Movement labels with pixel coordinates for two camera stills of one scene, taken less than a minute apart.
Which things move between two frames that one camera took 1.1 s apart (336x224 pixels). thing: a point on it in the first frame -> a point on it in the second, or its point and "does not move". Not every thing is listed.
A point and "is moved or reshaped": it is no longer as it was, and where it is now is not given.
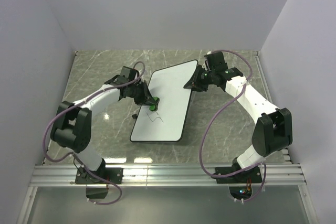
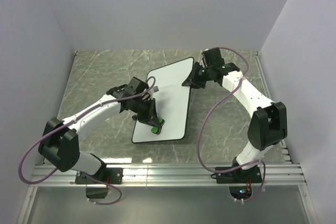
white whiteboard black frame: x=167 y=123 does not move
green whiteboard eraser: x=155 y=107 is moved or reshaped
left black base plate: x=114 y=176 does not move
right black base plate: x=253 y=175 does not move
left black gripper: x=146 y=98 -> x=150 y=116
